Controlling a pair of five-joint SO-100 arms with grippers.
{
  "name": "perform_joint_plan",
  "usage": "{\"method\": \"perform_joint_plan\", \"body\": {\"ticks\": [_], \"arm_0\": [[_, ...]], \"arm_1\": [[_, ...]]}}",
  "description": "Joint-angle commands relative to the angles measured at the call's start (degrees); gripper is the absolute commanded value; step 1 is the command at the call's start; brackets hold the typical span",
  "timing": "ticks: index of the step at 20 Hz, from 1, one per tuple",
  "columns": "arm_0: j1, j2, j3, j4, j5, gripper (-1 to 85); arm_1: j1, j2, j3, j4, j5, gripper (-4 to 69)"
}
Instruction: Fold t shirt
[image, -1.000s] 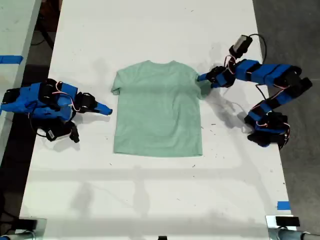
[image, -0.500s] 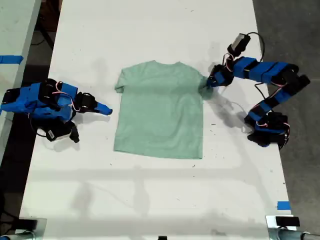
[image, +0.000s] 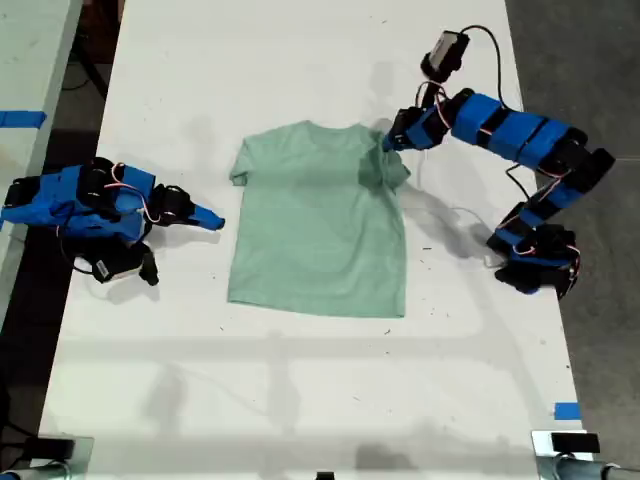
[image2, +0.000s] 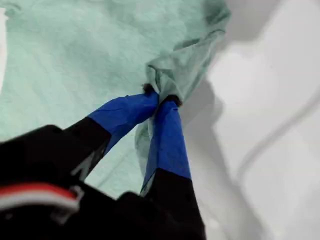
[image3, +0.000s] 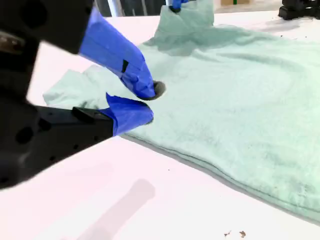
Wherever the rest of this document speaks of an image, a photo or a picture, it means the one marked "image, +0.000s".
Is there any pale green T-shirt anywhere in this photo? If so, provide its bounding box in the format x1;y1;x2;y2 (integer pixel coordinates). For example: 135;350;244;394
227;119;412;320

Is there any long blue tape strip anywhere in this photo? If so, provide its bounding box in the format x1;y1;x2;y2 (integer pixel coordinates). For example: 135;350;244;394
0;110;48;130

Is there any white side table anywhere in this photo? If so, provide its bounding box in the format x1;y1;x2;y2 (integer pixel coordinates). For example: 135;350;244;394
0;0;84;324

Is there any small black box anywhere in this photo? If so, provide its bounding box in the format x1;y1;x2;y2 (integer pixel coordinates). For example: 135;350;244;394
550;432;601;455
35;438;75;460

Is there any metal table clamp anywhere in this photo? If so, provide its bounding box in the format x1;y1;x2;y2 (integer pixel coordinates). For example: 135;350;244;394
530;429;640;480
0;435;96;480

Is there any short blue tape piece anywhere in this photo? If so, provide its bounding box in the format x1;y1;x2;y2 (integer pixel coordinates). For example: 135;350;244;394
553;401;583;422

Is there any short black camera stalk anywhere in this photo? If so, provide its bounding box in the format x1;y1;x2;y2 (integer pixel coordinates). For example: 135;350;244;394
415;74;451;110
138;243;161;287

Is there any black camera box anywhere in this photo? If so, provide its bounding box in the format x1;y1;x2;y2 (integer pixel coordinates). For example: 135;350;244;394
91;251;145;285
421;29;472;82

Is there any black camera cable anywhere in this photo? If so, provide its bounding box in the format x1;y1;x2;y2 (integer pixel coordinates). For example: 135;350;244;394
460;24;507;109
71;253;101;275

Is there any black floor cable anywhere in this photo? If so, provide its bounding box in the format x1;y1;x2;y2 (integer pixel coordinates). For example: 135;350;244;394
63;42;110;101

